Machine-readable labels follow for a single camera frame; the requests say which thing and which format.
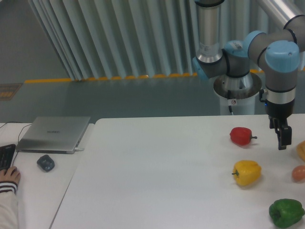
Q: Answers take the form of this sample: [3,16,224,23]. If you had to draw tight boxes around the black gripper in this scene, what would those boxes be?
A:
[265,101,294,150]

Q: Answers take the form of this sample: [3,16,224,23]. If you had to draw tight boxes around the white sleeved forearm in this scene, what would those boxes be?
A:
[0,181,19,229]

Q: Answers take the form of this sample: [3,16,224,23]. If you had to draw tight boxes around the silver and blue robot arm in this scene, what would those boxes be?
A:
[193,0,305,150]

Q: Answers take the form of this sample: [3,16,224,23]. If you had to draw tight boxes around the person's hand on mouse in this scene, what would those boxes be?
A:
[0,166,21,185]

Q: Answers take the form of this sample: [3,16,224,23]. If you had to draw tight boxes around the red bell pepper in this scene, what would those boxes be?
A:
[230,127,257,146]

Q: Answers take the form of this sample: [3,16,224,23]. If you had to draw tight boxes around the brown egg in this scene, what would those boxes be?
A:
[292,165,305,182]

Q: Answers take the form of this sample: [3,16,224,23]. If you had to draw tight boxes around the yellow bell pepper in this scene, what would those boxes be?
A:
[232,160,262,186]

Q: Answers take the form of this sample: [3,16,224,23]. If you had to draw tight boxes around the green bell pepper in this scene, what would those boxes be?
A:
[269,198,305,229]

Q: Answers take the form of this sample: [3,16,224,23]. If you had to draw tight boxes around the silver closed laptop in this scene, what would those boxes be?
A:
[16,116,90,154]

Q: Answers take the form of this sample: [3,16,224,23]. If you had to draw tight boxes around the black computer mouse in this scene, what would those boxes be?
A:
[37,155,55,172]

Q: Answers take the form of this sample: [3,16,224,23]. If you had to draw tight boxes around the black keyboard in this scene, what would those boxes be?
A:
[0,144,16,170]

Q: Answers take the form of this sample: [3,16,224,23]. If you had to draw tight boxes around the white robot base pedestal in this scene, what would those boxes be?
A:
[213,73,262,115]

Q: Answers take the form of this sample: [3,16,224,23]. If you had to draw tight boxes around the black laptop cable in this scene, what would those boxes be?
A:
[0,121,33,167]

